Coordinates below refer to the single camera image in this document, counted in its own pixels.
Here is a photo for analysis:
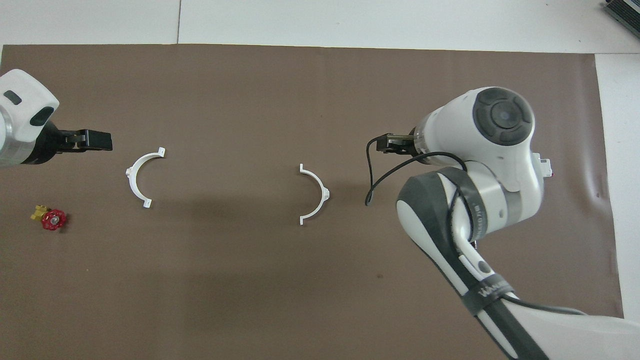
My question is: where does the grey ribbed device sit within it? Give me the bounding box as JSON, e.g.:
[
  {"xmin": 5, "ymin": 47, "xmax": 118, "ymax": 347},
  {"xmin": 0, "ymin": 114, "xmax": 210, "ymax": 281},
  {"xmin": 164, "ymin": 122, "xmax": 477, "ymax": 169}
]
[{"xmin": 602, "ymin": 0, "xmax": 640, "ymax": 27}]

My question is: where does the red yellow valve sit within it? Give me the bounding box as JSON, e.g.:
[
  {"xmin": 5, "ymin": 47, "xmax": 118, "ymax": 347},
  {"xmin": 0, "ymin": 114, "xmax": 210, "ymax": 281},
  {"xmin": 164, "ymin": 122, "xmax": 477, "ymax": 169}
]
[{"xmin": 30, "ymin": 204, "xmax": 68, "ymax": 231}]

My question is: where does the brown paper mat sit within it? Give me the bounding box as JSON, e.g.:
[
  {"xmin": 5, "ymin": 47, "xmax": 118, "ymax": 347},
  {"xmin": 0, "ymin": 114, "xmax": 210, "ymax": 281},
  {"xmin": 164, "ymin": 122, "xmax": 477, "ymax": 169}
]
[{"xmin": 0, "ymin": 44, "xmax": 626, "ymax": 360}]

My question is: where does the white half ring pipe clamp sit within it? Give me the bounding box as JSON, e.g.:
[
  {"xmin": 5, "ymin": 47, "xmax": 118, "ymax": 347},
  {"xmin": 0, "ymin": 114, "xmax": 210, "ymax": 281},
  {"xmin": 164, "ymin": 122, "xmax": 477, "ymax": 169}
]
[
  {"xmin": 298, "ymin": 163, "xmax": 331, "ymax": 226},
  {"xmin": 125, "ymin": 147, "xmax": 167, "ymax": 209}
]

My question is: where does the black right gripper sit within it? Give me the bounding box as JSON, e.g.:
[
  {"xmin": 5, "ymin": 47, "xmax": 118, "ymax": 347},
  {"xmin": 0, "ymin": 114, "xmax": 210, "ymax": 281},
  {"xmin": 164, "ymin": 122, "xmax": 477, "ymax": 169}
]
[{"xmin": 376, "ymin": 129, "xmax": 417, "ymax": 156}]

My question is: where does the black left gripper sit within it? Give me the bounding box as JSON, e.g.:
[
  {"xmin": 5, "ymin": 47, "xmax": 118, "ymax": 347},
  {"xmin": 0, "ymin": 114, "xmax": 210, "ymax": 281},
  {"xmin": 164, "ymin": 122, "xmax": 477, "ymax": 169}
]
[{"xmin": 22, "ymin": 124, "xmax": 113, "ymax": 165}]

